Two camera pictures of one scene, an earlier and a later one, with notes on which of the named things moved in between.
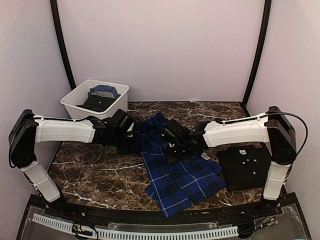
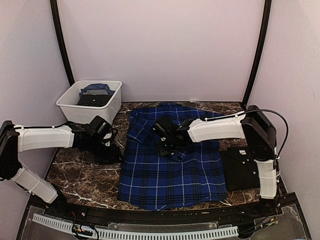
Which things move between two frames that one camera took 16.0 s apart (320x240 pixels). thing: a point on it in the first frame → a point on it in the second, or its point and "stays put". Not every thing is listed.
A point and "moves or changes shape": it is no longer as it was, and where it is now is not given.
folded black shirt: [244, 167] stays put
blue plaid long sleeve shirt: [176, 186] moves or changes shape
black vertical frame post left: [56, 20] stays put
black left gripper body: [123, 145] → [100, 153]
